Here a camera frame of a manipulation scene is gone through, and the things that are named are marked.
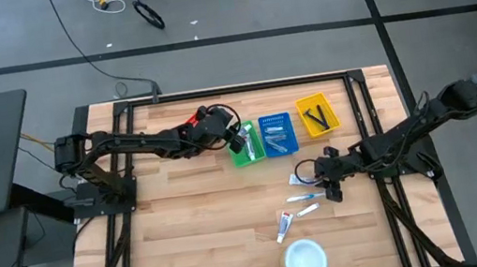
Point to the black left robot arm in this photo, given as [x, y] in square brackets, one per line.
[135, 141]

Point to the yellow plastic basket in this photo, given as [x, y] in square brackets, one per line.
[311, 128]

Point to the dark blue item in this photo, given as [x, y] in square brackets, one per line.
[274, 129]

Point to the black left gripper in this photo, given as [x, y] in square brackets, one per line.
[214, 127]

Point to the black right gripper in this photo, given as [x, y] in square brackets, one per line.
[340, 166]

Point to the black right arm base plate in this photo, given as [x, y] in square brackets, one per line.
[377, 173]

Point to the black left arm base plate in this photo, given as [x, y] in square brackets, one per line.
[88, 208]

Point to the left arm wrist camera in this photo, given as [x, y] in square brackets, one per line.
[237, 144]

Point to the green plastic basket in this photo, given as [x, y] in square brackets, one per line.
[240, 159]

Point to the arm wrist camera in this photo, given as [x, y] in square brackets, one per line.
[334, 192]
[237, 144]

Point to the black aluminium table frame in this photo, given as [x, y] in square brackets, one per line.
[237, 90]

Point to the yellow wipes canister white lid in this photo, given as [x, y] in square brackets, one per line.
[306, 261]

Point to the blue toothbrush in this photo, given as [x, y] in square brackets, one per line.
[302, 198]

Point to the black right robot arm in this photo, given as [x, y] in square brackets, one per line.
[409, 131]

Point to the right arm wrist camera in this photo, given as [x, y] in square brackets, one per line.
[334, 192]

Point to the red plastic basket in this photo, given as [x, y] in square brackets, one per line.
[191, 121]

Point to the blue plastic basket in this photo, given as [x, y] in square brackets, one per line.
[286, 121]

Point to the small white clear-wrapped packet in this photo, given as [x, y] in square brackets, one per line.
[279, 147]
[308, 210]
[277, 137]

